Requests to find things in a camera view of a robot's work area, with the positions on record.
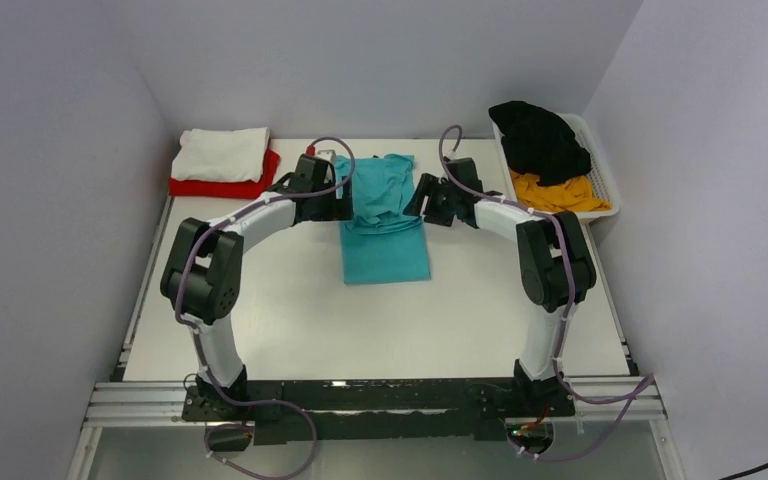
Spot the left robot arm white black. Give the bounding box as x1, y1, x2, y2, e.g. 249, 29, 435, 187
160, 149, 353, 420

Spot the red folded t shirt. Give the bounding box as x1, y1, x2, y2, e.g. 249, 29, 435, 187
168, 149, 281, 200

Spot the teal t shirt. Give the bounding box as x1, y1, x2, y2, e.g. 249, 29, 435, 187
337, 153, 431, 285

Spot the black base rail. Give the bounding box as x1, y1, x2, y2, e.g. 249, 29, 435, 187
181, 377, 575, 446

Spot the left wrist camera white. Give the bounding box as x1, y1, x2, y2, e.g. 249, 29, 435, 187
305, 145, 338, 164

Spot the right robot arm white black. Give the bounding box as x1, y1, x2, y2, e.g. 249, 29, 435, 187
403, 158, 597, 415

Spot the black t shirt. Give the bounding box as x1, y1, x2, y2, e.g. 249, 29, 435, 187
488, 100, 592, 187

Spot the white folded t shirt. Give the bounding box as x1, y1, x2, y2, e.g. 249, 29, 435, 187
171, 127, 270, 183

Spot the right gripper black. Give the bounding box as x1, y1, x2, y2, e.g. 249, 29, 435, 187
402, 174, 460, 228

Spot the white plastic basket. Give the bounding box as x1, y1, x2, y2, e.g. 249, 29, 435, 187
491, 113, 622, 224

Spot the yellow t shirt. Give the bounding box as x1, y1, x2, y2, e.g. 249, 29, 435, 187
509, 170, 613, 213

